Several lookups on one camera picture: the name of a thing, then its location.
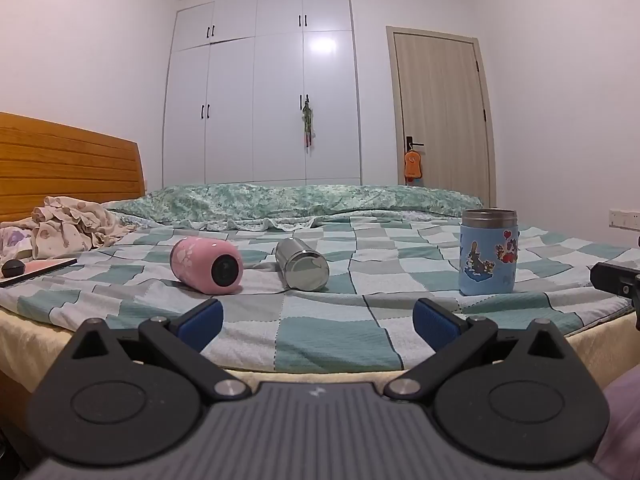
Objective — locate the beige mattress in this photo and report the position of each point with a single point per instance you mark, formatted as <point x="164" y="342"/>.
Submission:
<point x="30" y="342"/>

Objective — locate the wooden bed frame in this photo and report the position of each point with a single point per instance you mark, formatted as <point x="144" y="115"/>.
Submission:
<point x="10" y="397"/>

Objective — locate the white wall socket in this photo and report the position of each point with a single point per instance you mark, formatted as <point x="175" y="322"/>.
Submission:
<point x="624" y="218"/>

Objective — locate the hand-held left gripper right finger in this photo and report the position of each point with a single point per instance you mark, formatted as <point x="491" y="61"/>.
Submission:
<point x="435" y="322"/>

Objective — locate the orange hanging ornament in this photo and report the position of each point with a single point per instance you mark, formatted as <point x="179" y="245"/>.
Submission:
<point x="413" y="165"/>

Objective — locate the green white checkered blanket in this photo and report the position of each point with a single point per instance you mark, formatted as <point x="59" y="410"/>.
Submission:
<point x="320" y="330"/>

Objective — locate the pink tablet with black object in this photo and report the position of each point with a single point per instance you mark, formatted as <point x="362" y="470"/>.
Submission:
<point x="47" y="266"/>

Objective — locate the light wooden door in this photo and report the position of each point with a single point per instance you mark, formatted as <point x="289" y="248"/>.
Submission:
<point x="440" y="110"/>

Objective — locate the wooden bed headboard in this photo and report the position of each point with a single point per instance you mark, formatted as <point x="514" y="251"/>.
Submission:
<point x="65" y="165"/>

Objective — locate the white wardrobe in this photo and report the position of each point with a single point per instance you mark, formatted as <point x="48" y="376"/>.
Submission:
<point x="260" y="90"/>

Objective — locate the pink clothing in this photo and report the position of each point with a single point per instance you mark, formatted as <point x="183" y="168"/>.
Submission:
<point x="622" y="425"/>

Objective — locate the purple printed cloth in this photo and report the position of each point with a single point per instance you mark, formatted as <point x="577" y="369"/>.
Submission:
<point x="12" y="242"/>

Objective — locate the black round object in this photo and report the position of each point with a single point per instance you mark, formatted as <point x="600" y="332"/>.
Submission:
<point x="13" y="268"/>

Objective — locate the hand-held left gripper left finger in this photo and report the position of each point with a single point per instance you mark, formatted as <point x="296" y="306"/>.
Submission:
<point x="202" y="322"/>

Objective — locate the pink cup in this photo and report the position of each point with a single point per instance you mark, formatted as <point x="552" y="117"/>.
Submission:
<point x="200" y="262"/>

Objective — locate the steel cup with blue cartoon sleeve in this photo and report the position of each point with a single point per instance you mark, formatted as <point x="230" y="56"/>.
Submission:
<point x="487" y="260"/>

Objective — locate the green floral quilt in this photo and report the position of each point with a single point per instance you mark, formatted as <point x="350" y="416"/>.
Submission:
<point x="280" y="202"/>

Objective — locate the crumpled beige printed cloth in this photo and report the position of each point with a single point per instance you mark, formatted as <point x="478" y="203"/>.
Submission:
<point x="75" y="225"/>

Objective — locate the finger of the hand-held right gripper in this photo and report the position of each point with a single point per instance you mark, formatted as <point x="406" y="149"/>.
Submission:
<point x="612" y="277"/>

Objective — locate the stainless steel cup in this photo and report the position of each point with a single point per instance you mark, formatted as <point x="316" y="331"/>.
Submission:
<point x="300" y="260"/>

